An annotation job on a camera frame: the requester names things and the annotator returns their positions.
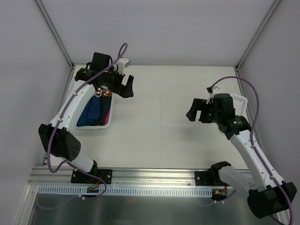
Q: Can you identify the pink rolled napkin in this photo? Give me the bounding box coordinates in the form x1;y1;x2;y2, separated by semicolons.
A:
102;110;110;126

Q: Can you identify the purple cable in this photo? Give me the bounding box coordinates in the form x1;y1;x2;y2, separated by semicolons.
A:
46;42;128;200
210;76;296;225

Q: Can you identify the large white plastic basket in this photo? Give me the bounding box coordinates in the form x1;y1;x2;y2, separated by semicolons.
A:
76;88;114;130

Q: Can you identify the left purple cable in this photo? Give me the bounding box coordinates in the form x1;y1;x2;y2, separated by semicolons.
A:
46;42;128;200

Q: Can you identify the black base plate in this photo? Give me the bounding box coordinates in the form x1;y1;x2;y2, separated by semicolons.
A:
70;169;113;185
194;170;231;187

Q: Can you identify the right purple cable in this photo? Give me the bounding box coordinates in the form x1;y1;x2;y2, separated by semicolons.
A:
210;76;296;225

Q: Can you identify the white slotted cable duct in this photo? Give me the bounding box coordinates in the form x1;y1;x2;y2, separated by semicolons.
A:
38;185;213;198

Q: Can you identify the aluminium rail frame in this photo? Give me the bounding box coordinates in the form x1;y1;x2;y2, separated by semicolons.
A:
27;165;282;191

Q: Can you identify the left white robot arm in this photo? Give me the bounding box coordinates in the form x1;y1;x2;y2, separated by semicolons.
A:
38;51;134;183

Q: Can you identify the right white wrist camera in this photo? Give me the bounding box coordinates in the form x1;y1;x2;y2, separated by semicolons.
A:
206;86;220;104

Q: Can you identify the blue paper napkin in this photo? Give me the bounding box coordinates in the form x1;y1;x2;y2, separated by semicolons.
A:
77;96;103;127

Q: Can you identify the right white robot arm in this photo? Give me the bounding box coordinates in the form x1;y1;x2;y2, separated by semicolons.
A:
186;93;297;218

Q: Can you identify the small white plastic tray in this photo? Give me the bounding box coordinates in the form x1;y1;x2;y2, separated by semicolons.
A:
230;94;248;116

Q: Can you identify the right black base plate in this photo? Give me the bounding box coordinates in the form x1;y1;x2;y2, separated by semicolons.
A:
194;170;231;187

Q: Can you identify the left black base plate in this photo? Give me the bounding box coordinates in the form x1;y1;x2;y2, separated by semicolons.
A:
70;169;113;185

